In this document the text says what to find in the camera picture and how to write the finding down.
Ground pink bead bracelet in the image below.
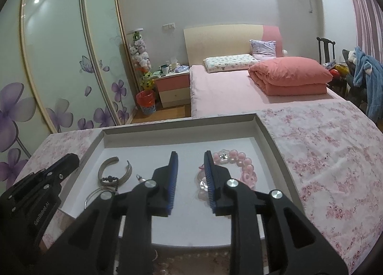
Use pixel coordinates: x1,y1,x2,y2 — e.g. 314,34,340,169
196,149,258,201

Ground pink floral tablecloth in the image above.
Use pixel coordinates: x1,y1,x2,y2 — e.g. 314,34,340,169
13,104,383,275

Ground grey chair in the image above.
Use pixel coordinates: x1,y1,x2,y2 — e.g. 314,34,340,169
341,49,368,105

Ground wardrobe with flower doors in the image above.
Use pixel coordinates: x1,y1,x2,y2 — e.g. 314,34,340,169
0,0,141,192

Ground cream and pink headboard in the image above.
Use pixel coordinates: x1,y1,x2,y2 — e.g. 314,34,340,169
183,24,283,66

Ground wide silver cuff bangle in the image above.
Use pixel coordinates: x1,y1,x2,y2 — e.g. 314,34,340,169
98,157,133,186

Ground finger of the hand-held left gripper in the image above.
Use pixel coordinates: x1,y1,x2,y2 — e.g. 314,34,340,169
39,153,81,186

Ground bed with pink sheet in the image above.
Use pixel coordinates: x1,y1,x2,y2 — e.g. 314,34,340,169
189,64,348,118

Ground dark wooden chair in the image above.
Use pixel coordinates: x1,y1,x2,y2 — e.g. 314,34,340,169
316,37,337,64

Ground red trash bin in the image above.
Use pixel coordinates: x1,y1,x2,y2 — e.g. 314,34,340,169
136,90,157,115

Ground black bead bracelet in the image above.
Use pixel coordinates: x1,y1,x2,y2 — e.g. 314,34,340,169
102,175,124,192

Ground white patterned pillow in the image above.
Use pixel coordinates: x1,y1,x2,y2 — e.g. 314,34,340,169
203,54,261,73

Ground grey cardboard box tray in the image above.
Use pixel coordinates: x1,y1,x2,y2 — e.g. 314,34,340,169
58,113,301,248

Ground thin silver bangle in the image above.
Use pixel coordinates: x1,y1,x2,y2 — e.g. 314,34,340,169
84,174,146,208

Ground pink and cream nightstand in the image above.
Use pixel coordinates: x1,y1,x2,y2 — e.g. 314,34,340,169
154,72,191,108

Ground folded pink quilt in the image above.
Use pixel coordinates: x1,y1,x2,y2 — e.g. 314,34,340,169
248,56,333,96

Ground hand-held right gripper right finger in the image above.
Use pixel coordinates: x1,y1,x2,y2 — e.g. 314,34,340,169
203,150,334,275

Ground lavender pillow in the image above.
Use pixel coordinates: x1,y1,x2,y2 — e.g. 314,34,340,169
249,39,277,60

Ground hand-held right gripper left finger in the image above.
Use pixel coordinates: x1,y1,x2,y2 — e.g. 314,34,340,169
39,151,180,275

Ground plush toy tower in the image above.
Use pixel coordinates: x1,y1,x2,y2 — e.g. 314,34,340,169
127,28,156,91

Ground red and yellow toys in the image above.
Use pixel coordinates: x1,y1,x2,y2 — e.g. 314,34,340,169
327,62,349,79

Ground blue fleece robe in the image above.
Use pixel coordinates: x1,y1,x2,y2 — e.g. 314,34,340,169
353,46,383,123

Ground pink curtain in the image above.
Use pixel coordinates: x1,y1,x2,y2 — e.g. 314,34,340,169
341,0,383,63

